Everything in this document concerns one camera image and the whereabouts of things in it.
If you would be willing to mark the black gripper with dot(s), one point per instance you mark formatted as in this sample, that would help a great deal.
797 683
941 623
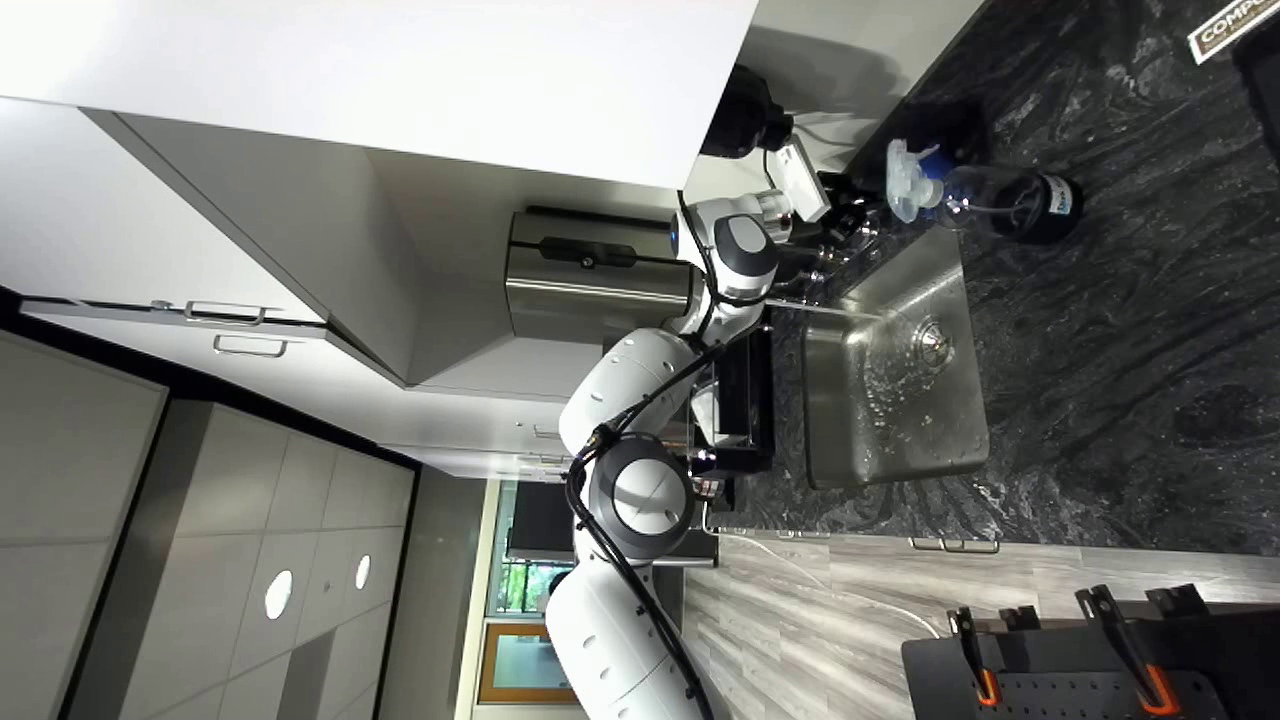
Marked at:
827 225

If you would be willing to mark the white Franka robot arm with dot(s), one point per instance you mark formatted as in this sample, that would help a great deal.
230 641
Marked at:
627 380

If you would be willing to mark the round sink drain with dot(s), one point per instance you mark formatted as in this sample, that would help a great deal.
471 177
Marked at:
933 342

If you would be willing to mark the stainless steel sink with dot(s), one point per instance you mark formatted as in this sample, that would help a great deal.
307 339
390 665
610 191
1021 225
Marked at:
893 415

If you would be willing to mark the white label sign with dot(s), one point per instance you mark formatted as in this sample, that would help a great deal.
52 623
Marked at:
1233 25

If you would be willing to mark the black orange clamp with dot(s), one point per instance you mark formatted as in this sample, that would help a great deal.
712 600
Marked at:
976 663
1133 653

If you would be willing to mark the white upper cabinet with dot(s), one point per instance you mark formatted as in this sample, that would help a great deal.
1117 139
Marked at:
403 92

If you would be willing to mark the wood framed window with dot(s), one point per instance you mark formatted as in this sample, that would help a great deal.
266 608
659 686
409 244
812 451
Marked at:
523 592

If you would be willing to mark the round ceiling light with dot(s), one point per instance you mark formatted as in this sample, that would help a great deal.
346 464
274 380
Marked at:
361 569
278 592

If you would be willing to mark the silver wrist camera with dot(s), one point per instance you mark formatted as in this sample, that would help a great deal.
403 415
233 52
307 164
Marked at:
797 182

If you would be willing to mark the black stand frame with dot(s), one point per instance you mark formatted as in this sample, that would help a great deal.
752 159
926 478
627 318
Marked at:
744 415

